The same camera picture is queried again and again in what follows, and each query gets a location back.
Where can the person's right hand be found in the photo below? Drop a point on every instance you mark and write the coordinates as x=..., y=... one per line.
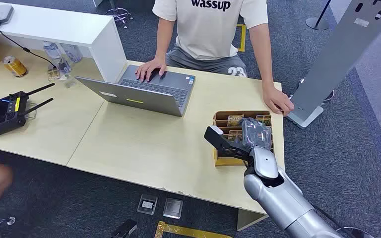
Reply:
x=148, y=68

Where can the clear plastic water bottle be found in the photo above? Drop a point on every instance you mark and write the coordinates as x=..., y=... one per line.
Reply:
x=73, y=52
x=57, y=59

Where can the black object on floor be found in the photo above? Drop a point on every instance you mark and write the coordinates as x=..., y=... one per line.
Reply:
x=124, y=229

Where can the chrome chair base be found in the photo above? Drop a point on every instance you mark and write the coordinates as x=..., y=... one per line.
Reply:
x=120, y=14

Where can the grey standing kiosk panel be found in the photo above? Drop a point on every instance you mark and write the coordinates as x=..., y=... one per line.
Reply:
x=338, y=56

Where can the person's left hand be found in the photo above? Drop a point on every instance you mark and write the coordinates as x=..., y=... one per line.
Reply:
x=277, y=100

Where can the black remote controller with antennas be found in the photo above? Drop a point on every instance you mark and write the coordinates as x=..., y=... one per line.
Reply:
x=6, y=113

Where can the grey laptop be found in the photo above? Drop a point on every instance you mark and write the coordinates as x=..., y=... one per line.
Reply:
x=154, y=92

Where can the yellow floor tape strip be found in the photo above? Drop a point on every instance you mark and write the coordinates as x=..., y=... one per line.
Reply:
x=184, y=231

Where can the round stanchion base with pole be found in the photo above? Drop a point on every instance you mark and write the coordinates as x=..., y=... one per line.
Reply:
x=318, y=22

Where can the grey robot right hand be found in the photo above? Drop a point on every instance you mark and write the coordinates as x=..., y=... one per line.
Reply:
x=256, y=134

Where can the yellow drink can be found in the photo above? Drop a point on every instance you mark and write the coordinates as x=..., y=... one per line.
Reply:
x=14, y=66

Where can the wooden card organizer box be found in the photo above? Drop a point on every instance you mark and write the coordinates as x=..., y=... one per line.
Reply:
x=221, y=159

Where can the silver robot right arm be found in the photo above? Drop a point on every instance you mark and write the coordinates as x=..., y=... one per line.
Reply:
x=276, y=197

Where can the yellow floor tape frame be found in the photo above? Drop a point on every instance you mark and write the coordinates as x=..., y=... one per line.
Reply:
x=243, y=37

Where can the person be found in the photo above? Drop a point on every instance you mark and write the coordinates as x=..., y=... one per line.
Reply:
x=207, y=29

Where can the plain metal floor socket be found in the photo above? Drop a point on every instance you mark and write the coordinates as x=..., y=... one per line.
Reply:
x=172, y=208

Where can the floor socket with white label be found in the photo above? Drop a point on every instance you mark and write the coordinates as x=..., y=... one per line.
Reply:
x=147, y=204

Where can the gold printed card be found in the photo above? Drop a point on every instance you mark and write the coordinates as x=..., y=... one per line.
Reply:
x=235, y=120
x=235, y=135
x=264, y=119

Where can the white desk riser shelf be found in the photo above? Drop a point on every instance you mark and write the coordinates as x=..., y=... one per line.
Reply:
x=65, y=29

